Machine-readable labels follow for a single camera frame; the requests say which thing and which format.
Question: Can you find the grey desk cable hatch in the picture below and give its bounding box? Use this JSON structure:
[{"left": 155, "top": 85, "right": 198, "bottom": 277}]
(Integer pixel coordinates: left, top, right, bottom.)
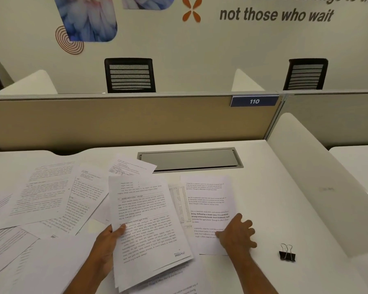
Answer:
[{"left": 137, "top": 147, "right": 243, "bottom": 173}]

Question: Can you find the sheaf of printed papers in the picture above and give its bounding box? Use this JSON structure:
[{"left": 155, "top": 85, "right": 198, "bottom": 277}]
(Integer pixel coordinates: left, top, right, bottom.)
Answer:
[{"left": 108, "top": 175, "right": 194, "bottom": 293}]

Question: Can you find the person's right hand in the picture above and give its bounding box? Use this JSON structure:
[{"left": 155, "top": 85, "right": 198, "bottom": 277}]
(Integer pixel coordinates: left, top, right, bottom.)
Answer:
[{"left": 216, "top": 213, "right": 258, "bottom": 257}]

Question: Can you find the white desk side divider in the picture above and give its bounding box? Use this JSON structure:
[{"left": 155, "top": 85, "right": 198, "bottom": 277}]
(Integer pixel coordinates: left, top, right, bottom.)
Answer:
[
  {"left": 0, "top": 69, "right": 58, "bottom": 96},
  {"left": 231, "top": 68, "right": 266, "bottom": 92},
  {"left": 265, "top": 112, "right": 368, "bottom": 259}
]

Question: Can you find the blank white paper sheet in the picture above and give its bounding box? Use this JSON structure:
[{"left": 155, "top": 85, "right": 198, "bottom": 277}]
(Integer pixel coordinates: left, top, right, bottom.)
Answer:
[{"left": 0, "top": 232, "right": 117, "bottom": 294}]

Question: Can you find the blue number plate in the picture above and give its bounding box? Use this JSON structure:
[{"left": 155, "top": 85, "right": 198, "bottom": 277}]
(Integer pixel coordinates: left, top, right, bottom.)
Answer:
[{"left": 230, "top": 95, "right": 280, "bottom": 108}]

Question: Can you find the blue flower wall decal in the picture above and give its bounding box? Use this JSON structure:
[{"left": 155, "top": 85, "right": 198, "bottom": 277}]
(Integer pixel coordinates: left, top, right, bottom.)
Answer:
[{"left": 53, "top": 0, "right": 118, "bottom": 43}]

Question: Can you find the dense printed text sheet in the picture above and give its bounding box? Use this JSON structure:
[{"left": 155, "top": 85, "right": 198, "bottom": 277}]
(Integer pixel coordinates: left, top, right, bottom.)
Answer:
[{"left": 21, "top": 164, "right": 110, "bottom": 240}]

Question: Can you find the person's left forearm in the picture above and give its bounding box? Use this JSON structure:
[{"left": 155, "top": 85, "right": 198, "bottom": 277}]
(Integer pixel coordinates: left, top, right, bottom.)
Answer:
[{"left": 63, "top": 258, "right": 111, "bottom": 294}]

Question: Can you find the person's left hand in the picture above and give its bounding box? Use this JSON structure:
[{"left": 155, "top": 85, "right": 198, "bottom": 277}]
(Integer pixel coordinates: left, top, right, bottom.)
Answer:
[{"left": 90, "top": 225, "right": 127, "bottom": 281}]

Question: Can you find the black binder clip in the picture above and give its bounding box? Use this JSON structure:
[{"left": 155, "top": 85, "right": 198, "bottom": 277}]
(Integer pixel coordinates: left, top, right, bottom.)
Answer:
[{"left": 279, "top": 244, "right": 296, "bottom": 262}]

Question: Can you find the large printed text sheet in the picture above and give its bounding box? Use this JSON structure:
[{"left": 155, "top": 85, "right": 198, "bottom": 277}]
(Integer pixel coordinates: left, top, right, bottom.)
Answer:
[{"left": 0, "top": 160, "right": 84, "bottom": 231}]

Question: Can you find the person's right forearm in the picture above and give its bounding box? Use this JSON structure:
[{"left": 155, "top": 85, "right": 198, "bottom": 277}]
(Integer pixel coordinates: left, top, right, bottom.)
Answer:
[{"left": 226, "top": 250, "right": 280, "bottom": 294}]

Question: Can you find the printed sheet with bold lines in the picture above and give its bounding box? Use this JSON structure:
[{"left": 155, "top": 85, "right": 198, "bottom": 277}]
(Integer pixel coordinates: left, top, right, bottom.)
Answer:
[{"left": 180, "top": 175, "right": 237, "bottom": 256}]

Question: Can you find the beige desk partition panel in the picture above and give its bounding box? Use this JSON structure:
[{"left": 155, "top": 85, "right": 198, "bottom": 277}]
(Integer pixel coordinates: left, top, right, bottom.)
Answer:
[{"left": 0, "top": 93, "right": 285, "bottom": 156}]

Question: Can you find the grey desk partition panel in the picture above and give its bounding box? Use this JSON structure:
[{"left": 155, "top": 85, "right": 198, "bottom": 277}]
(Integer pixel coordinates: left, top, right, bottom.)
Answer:
[{"left": 277, "top": 90, "right": 368, "bottom": 150}]

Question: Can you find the printed sheet with number columns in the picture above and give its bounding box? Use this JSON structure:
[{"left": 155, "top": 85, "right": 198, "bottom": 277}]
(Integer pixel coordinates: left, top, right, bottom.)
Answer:
[{"left": 168, "top": 184, "right": 194, "bottom": 231}]

